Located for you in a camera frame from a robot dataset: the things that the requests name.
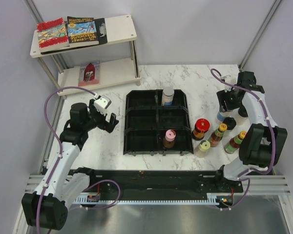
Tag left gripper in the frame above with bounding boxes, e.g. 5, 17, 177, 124
83, 99, 118, 133

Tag blue label clear jar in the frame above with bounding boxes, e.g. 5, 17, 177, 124
216, 111, 232, 123

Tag red lid sauce jar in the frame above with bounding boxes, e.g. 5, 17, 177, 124
192, 118, 210, 141

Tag yellow cap sauce bottle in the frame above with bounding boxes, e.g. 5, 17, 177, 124
208, 123, 228, 147

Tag green label sauce bottle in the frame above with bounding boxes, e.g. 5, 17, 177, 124
224, 131, 247, 154

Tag black compartment organizer tray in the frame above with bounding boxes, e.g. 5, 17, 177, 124
123, 89, 193, 156

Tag pink lid spice jar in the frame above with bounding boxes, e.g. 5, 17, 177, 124
163, 129, 176, 149

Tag clear jar grey lid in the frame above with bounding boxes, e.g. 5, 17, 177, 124
161, 87, 174, 106

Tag white two-tier shelf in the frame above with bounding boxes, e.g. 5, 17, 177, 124
30, 15, 141, 90

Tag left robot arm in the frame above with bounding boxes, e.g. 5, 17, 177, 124
21, 96, 118, 230

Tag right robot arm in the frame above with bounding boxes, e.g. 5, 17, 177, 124
210, 69, 288, 192

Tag black lid clear jar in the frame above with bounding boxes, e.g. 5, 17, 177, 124
235, 106, 248, 126

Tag pink book on lower shelf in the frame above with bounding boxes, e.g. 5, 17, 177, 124
78, 61, 101, 87

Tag yellow lid spice jar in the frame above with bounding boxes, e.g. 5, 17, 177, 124
194, 140, 210, 158

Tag black cover treehouse book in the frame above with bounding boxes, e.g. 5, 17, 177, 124
67, 16, 99, 48

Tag red cover book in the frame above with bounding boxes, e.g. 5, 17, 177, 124
37, 18, 69, 53

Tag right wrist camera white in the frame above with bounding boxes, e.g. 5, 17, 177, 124
221, 75, 236, 85

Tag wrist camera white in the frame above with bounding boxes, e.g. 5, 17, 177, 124
221, 75, 236, 85
94, 96, 111, 116

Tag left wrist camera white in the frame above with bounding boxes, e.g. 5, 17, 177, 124
94, 96, 111, 116

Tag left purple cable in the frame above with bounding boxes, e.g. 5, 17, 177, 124
35, 86, 98, 234

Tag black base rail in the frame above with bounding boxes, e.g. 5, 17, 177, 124
65, 167, 245, 203

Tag white cable duct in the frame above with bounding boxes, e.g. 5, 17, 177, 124
73, 194, 233, 206

